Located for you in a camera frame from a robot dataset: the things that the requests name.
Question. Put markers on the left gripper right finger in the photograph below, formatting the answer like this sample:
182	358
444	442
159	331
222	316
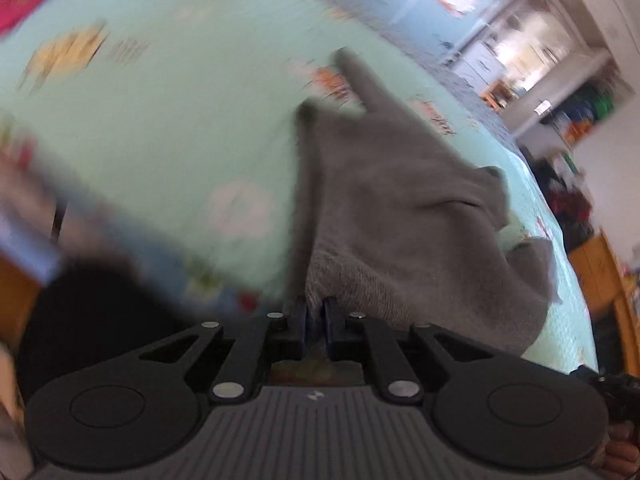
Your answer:
362	338

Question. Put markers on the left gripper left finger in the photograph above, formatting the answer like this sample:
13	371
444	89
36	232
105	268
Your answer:
276	336

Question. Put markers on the grey knit trousers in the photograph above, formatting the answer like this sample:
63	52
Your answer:
392	222

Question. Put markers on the mint green quilted bedspread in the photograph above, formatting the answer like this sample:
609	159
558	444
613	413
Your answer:
165	128

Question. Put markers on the white drawer cabinet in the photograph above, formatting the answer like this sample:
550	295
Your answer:
479	67

